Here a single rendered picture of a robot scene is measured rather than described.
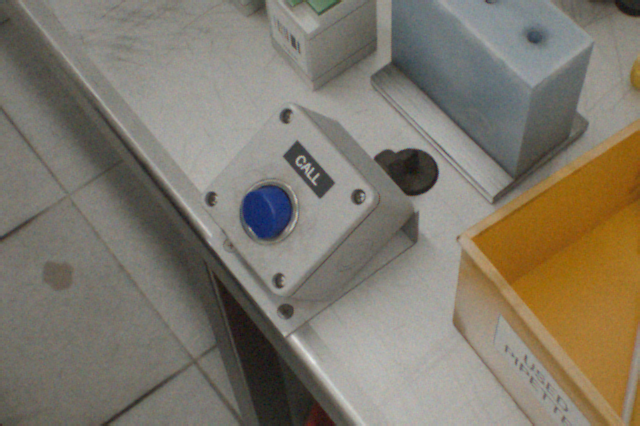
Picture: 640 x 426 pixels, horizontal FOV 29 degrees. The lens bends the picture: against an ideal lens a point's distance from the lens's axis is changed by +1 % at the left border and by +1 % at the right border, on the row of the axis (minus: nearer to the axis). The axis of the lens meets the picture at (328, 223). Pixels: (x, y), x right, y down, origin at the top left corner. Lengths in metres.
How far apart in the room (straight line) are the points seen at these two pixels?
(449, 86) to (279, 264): 0.14
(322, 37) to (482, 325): 0.18
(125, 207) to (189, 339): 0.21
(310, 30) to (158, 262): 1.01
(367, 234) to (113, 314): 1.04
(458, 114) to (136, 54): 0.19
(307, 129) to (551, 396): 0.17
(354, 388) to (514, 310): 0.12
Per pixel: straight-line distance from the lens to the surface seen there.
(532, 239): 0.60
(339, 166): 0.58
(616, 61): 0.72
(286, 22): 0.67
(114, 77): 0.72
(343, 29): 0.67
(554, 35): 0.60
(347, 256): 0.60
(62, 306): 1.64
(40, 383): 1.60
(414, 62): 0.67
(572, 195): 0.59
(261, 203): 0.58
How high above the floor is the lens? 1.46
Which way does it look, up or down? 63 degrees down
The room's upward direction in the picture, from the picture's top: 5 degrees counter-clockwise
